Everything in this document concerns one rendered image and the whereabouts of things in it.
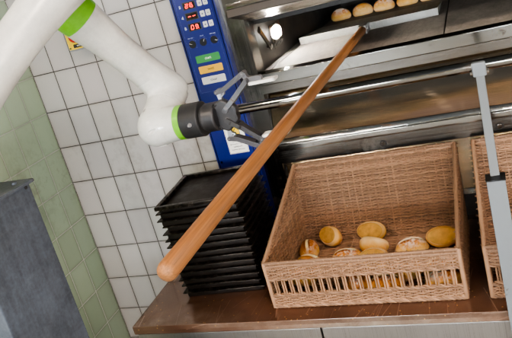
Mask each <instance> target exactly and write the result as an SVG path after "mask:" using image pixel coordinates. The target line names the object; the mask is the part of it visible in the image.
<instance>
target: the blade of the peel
mask: <svg viewBox="0 0 512 338"><path fill-rule="evenodd" d="M441 3H442V1H438V2H432V3H429V4H425V5H419V6H415V7H412V8H406V9H402V10H398V11H392V12H389V13H385V14H378V15H375V16H372V17H368V18H361V19H358V20H354V21H348V22H344V23H341V24H335V25H331V26H327V27H321V28H319V29H317V30H315V31H313V32H311V33H308V34H306V35H305V36H303V37H300V38H299V42H300V45H303V44H306V43H313V42H316V41H320V40H327V39H331V38H334V37H340V36H344V35H348V34H352V33H355V32H356V31H357V27H358V26H359V25H360V23H363V22H367V21H369V23H370V29H371V30H372V29H376V28H380V27H386V26H390V25H393V24H400V23H404V22H408V21H414V20H418V19H422V18H428V17H432V16H436V15H439V12H440V6H441Z"/></svg>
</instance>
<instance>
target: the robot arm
mask: <svg viewBox="0 0 512 338"><path fill-rule="evenodd" d="M57 31H59V32H61V33H63V34H64V35H66V36H67V37H68V38H70V39H71V40H73V41H75V42H76V43H78V44H79V45H81V46H83V47H84V48H86V49H87V50H89V51H90V52H92V53H94V54H95V55H96V56H98V57H100V58H101V59H103V60H104V61H105V62H106V63H108V64H109V65H111V66H112V67H114V68H115V69H116V70H117V71H118V72H120V73H121V74H122V75H124V76H125V77H126V78H128V79H129V80H130V81H131V82H132V83H134V85H135V86H137V87H138V88H139V89H140V90H141V91H142V92H143V93H144V94H145V95H146V96H147V101H146V105H145V106H144V108H143V110H142V113H141V115H140V117H139V120H138V123H137V129H138V133H139V136H140V138H141V139H142V140H143V141H144V142H145V143H146V144H148V145H151V146H154V147H163V146H166V145H169V144H171V143H172V142H176V141H180V140H184V139H193V138H198V137H203V136H208V135H209V134H210V132H215V131H220V130H227V132H228V138H227V140H228V141H230V142H231V141H237V142H240V143H243V144H246V145H250V146H253V147H255V148H257V147H258V146H259V145H260V144H261V143H262V142H263V141H264V139H265V138H266V137H267V136H268V135H269V133H270V132H271V131H272V130H270V131H265V132H264V133H262V132H260V131H258V130H256V129H255V128H253V127H251V126H249V125H248V124H246V123H245V122H244V121H242V120H240V117H241V115H240V113H239V111H238V106H237V105H236V104H235V102H236V101H237V100H238V97H239V96H240V95H241V93H242V92H243V90H244V89H245V88H246V86H247V85H249V86H250V85H257V84H261V83H265V82H269V81H275V80H276V79H277V78H278V75H274V76H269V77H265V78H263V76H262V75H261V74H259V75H252V76H250V75H248V73H247V71H246V70H245V69H244V70H242V71H241V72H239V73H238V74H237V75H236V76H235V77H234V78H233V79H232V80H231V81H229V82H228V83H227V84H226V85H224V86H223V87H221V88H218V89H216V90H215V91H214V94H215V95H216V96H217V97H218V101H214V102H210V103H206V104H205V103H204V102H203V101H197V102H193V103H188V104H186V103H185V102H186V99H187V96H188V86H187V82H186V81H185V79H184V78H183V77H182V76H181V75H179V74H178V73H177V72H175V71H173V70H172V69H170V68H169V67H167V66H166V65H164V64H163V63H161V62H160V61H158V60H157V59H156V58H155V57H154V56H153V55H151V54H150V53H149V52H147V51H146V50H145V49H144V48H142V47H141V46H140V45H139V44H138V43H137V42H136V41H135V40H133V39H132V38H131V37H130V36H129V35H128V34H127V33H125V32H124V31H123V30H122V29H121V28H120V27H119V26H118V25H117V24H116V23H115V22H114V21H113V20H112V19H111V18H110V17H109V16H108V15H107V14H106V13H105V12H104V11H103V10H102V9H101V8H100V7H99V6H98V5H97V4H96V3H95V2H94V1H93V0H15V1H14V3H13V4H12V6H11V7H10V8H9V9H8V11H7V12H6V14H5V16H4V17H3V18H2V19H1V20H0V110H1V108H2V107H3V105H4V103H5V101H6V100H7V99H8V97H9V95H10V93H11V92H12V91H13V89H14V87H15V86H16V84H17V83H18V82H19V80H20V79H21V77H22V75H23V74H24V73H25V72H26V70H27V68H28V67H29V66H30V64H31V63H32V62H33V60H34V59H35V58H36V56H37V55H38V53H39V52H40V51H41V50H42V48H43V47H44V46H45V45H46V43H47V42H48V41H49V40H50V38H51V37H52V36H53V35H54V33H55V32H57ZM240 78H243V81H242V83H241V84H240V85H239V87H238V89H237V90H236V91H235V93H234V94H233V95H232V97H231V98H230V99H229V100H226V99H225V98H223V95H225V91H227V90H228V89H229V88H230V87H231V86H233V85H234V83H236V82H237V81H238V80H239V79H240ZM233 128H236V129H240V130H241V131H243V132H245V133H247V134H248V135H250V136H252V137H253V138H252V137H249V136H244V135H242V134H237V133H236V132H233V131H232V129H233Z"/></svg>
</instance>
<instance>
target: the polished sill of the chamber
mask: <svg viewBox="0 0 512 338"><path fill-rule="evenodd" d="M508 37H512V20H510V21H503V22H499V23H495V24H489V25H485V26H480V27H473V28H469V29H466V30H459V31H455V32H451V33H445V34H441V35H436V36H432V37H425V38H422V39H418V40H411V41H407V42H403V43H397V44H392V45H388V46H381V47H377V48H374V49H367V50H363V51H359V52H355V53H349V55H348V56H347V57H346V59H345V60H344V61H343V62H342V63H341V65H340V66H339V67H338V69H337V70H336V72H337V71H341V70H345V69H352V68H356V67H361V66H365V65H372V64H376V63H381V62H388V61H392V60H396V59H403V58H407V57H411V56H419V55H423V54H427V53H434V52H438V51H442V50H446V49H453V48H457V47H461V46H469V45H473V44H477V43H484V42H488V41H492V40H499V39H504V38H508ZM333 58H334V56H333V57H330V58H326V59H319V60H315V61H311V62H304V63H300V64H296V65H289V66H285V67H282V68H278V69H271V70H267V71H263V72H262V73H261V75H262V76H263V78H265V77H269V76H274V75H278V78H277V79H276V80H275V81H269V82H265V83H261V86H265V85H272V84H276V83H280V82H284V81H291V80H295V79H299V78H306V77H310V76H315V75H320V73H321V72H322V71H323V70H324V69H325V67H326V66H327V65H328V63H329V62H330V61H331V60H332V59H333Z"/></svg>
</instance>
